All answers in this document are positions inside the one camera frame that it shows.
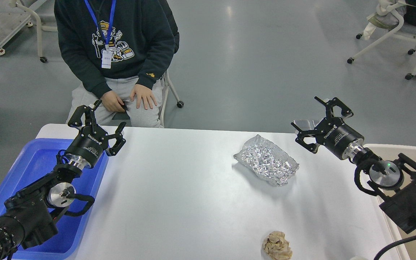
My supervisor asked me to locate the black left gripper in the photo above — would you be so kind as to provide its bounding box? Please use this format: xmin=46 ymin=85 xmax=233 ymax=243
xmin=66 ymin=99 xmax=126 ymax=165

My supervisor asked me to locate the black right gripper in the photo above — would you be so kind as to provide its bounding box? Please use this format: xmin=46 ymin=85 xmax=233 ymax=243
xmin=291 ymin=96 xmax=364 ymax=160

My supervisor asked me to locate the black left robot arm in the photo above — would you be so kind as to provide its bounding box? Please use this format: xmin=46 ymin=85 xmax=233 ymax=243
xmin=0 ymin=99 xmax=126 ymax=260

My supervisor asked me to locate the person's right hand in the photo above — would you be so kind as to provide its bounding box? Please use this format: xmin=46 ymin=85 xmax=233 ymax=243
xmin=100 ymin=91 xmax=126 ymax=113

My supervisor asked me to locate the person's left hand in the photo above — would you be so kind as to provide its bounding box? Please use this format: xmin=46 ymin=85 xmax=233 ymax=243
xmin=129 ymin=84 xmax=157 ymax=110

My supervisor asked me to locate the right metal floor plate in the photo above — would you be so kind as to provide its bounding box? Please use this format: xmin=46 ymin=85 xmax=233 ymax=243
xmin=311 ymin=118 xmax=325 ymax=129

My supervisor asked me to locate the metal floor plate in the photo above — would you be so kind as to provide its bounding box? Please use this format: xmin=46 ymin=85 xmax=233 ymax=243
xmin=311 ymin=118 xmax=325 ymax=129
xmin=293 ymin=120 xmax=315 ymax=130

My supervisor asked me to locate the left metal floor plate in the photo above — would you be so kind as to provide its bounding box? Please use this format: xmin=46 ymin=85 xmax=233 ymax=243
xmin=293 ymin=120 xmax=315 ymax=130

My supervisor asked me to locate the crumpled silver foil bag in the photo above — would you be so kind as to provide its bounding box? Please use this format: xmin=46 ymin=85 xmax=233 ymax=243
xmin=233 ymin=134 xmax=299 ymax=186

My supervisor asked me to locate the person in dark hoodie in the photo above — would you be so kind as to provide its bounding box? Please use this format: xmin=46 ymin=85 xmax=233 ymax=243
xmin=53 ymin=0 xmax=179 ymax=128

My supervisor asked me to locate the white office chair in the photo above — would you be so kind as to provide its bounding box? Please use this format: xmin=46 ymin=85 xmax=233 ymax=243
xmin=160 ymin=70 xmax=185 ymax=128

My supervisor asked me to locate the crumpled brown paper ball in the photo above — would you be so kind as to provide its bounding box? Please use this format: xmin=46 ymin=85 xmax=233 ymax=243
xmin=261 ymin=231 xmax=293 ymax=260

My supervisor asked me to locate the white chair at right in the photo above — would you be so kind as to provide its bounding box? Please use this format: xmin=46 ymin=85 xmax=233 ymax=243
xmin=347 ymin=0 xmax=416 ymax=80

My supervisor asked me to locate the beige plastic bin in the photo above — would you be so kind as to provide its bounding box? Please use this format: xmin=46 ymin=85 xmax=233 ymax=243
xmin=366 ymin=144 xmax=416 ymax=260

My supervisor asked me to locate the white cart frame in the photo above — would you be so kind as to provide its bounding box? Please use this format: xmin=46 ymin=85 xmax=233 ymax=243
xmin=0 ymin=0 xmax=57 ymax=64

